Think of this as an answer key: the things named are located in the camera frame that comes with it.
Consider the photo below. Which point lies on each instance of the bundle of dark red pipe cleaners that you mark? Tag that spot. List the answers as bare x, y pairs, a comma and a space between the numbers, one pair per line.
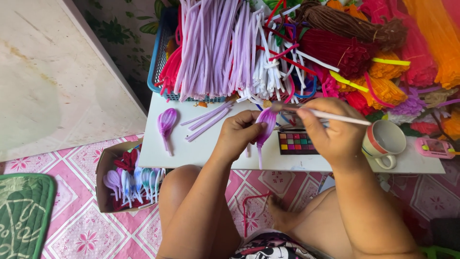
334, 52

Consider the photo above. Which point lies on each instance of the person's right hand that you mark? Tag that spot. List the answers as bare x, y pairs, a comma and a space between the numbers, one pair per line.
341, 138

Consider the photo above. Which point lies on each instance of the thin white paintbrush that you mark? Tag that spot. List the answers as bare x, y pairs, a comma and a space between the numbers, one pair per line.
341, 118

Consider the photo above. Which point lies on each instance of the bundle of violet pipe cleaners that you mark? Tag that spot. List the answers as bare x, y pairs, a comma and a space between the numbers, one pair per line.
409, 104

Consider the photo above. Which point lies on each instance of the white mug with red stripe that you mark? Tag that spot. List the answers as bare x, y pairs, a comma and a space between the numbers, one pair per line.
382, 142

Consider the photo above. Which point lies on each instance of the white marble slab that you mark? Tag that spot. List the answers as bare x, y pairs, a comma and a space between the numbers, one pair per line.
50, 79

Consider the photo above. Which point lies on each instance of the blue plastic basket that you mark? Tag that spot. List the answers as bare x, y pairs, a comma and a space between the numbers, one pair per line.
158, 61

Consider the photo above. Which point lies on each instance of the bundle of lilac pipe cleaners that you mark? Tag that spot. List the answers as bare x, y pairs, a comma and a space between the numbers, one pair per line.
212, 50

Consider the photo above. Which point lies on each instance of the pink toy handheld game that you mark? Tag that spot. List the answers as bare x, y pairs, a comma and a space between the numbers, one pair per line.
435, 147

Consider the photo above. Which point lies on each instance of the bent red pipe cleaner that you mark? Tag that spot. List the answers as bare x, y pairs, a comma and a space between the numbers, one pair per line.
245, 212

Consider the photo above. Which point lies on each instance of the bundle of magenta pipe cleaners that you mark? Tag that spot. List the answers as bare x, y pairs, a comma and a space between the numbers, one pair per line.
418, 54

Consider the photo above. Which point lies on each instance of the person's patterned shorts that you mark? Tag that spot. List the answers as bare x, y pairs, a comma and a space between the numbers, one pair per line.
269, 248

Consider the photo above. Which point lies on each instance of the short lilac pipe cleaner piece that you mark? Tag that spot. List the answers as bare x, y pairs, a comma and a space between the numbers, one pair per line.
210, 119
205, 128
208, 113

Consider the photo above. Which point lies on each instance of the bundle of orange pipe cleaners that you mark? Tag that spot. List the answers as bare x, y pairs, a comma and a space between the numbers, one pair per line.
436, 32

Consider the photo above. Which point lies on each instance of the yellow pipe cleaner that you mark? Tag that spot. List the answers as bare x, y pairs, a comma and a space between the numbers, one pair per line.
391, 61
346, 82

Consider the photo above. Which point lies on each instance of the green quilted mat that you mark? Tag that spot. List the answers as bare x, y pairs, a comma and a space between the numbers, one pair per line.
23, 216

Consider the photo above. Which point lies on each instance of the bundle of amber pipe cleaners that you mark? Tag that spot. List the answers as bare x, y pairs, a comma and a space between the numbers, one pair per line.
386, 90

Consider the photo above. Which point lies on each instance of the pink floral floor mat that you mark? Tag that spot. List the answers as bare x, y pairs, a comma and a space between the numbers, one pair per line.
93, 230

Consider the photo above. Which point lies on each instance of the loose pink pipe cleaner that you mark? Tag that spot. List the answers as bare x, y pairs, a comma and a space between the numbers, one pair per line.
373, 94

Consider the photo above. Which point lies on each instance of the person's left hand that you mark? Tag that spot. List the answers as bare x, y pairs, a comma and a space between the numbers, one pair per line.
235, 135

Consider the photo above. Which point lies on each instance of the purple painted pipe cleaner petal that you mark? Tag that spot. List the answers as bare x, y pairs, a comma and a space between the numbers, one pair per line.
266, 124

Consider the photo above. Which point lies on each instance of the black colour paint palette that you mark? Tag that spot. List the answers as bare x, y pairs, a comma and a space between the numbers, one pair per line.
296, 143

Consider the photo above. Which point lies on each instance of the cardboard box of petals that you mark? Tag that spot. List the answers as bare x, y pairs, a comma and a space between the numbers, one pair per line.
107, 169

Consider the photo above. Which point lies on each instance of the bundle of white pipe cleaners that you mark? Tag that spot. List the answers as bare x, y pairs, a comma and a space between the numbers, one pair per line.
267, 72

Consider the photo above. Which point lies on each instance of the bundle of hot pink pipe cleaners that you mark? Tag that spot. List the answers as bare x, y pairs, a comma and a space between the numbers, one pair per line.
170, 72

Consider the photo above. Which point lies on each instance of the bundle of brown pipe cleaners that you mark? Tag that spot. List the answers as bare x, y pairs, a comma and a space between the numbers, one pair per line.
352, 25

